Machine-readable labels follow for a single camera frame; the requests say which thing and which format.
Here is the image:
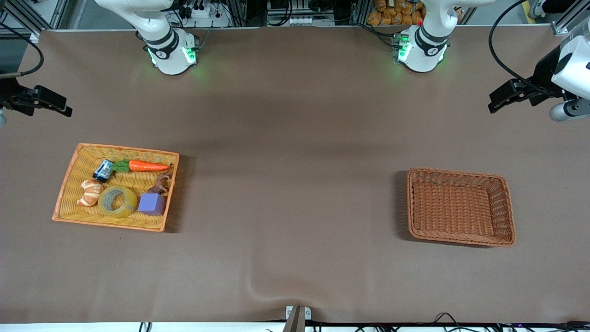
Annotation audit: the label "black cables along table edge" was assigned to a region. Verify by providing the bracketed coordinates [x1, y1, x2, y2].
[138, 313, 590, 332]

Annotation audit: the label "aluminium frame profile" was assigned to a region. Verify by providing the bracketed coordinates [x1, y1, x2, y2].
[551, 8, 582, 36]
[0, 0, 70, 43]

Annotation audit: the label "yellow wicker basket orange rim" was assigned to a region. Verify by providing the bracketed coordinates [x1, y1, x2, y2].
[52, 143, 180, 232]

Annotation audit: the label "long white power strip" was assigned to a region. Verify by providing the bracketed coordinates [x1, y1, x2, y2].
[267, 16, 336, 27]

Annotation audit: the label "brown wicker basket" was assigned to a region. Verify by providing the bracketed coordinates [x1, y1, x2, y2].
[407, 167, 516, 248]

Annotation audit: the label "metal table edge bracket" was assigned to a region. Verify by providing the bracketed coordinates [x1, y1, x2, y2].
[285, 305, 312, 321]

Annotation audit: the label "white power strip with plugs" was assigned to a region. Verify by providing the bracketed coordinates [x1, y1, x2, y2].
[183, 4, 231, 28]

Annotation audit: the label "yellow clear tape roll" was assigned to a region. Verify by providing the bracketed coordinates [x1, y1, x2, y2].
[97, 185, 138, 219]

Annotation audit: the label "purple cube block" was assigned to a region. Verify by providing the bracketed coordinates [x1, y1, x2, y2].
[137, 193, 166, 216]

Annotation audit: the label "orange toy carrot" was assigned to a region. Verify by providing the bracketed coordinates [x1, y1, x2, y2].
[112, 159, 172, 173]

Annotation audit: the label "toy croissant bread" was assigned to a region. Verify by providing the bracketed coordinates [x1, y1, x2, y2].
[76, 179, 105, 207]

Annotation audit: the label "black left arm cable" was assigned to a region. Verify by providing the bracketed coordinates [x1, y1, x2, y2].
[489, 0, 561, 95]

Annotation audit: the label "pile of orange bread toys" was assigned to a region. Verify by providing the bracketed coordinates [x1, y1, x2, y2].
[367, 0, 461, 26]

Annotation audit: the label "brown strut under bracket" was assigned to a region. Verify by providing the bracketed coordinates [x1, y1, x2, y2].
[282, 306, 306, 332]

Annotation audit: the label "blue small can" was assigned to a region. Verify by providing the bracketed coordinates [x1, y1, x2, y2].
[92, 159, 115, 183]

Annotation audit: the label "brown toy animal figure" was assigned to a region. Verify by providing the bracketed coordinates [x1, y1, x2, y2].
[147, 172, 173, 195]

